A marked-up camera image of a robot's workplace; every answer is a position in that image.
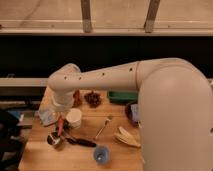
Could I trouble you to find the dark grape bunch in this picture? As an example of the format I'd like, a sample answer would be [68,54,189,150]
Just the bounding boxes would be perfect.
[84,91,101,108]

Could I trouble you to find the blue plastic cup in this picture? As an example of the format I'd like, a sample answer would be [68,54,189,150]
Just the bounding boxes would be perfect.
[93,146,110,164]

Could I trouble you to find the black chair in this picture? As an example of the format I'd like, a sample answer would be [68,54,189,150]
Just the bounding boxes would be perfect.
[0,109,23,171]

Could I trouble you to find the dark brown bowl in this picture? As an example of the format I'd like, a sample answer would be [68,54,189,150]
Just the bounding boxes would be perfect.
[125,102,139,127]

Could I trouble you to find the metal cup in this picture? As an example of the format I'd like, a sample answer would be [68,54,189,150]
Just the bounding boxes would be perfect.
[47,132,65,149]

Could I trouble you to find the white plastic cup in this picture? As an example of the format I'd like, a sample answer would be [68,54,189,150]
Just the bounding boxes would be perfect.
[66,108,82,129]

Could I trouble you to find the black handled utensil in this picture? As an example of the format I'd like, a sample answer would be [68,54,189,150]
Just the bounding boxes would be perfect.
[66,138,97,147]

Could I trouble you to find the green plastic tray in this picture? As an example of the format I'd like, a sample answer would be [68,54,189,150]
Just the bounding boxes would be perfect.
[107,91,138,103]

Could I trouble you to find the red chili pepper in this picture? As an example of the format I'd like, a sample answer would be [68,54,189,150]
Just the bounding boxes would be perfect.
[58,115,64,136]

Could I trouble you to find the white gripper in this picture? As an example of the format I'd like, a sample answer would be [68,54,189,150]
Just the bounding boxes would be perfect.
[50,93,74,131]

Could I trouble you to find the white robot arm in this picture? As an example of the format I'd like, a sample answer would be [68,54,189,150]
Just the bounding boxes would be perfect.
[48,58,213,171]

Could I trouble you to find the grey blue cloth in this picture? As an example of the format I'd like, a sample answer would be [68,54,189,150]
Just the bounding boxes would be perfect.
[37,109,56,127]

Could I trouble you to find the red-brown bowl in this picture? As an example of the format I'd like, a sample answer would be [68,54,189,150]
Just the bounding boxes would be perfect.
[73,90,82,107]

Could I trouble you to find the blue sponge in bowl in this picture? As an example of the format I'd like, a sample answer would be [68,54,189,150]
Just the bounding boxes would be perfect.
[131,104,138,122]

